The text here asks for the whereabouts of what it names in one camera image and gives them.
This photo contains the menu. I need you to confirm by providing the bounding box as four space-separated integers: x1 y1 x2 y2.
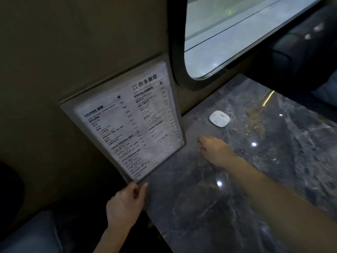
60 53 187 185

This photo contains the person's left hand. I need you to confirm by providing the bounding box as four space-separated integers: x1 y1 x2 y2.
106 181 149 231

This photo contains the blue-grey upholstered seat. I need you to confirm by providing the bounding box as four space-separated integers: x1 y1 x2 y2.
0 209 106 253

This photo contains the small white call button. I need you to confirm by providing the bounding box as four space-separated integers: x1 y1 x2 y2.
209 110 230 127

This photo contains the rounded dark-framed window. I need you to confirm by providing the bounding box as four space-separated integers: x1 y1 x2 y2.
168 0 327 91

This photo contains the person's left forearm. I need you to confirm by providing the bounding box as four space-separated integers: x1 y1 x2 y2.
91 221 138 253

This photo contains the person's right forearm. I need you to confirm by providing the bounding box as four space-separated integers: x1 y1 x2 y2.
224 153 337 253

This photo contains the blue-grey cushion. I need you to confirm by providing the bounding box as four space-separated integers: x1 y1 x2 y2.
312 70 337 107

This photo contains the person's right hand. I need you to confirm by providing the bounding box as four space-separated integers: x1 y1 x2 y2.
197 136 238 167

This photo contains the dark upholstered bench seat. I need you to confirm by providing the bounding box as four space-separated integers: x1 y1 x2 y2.
242 0 337 125

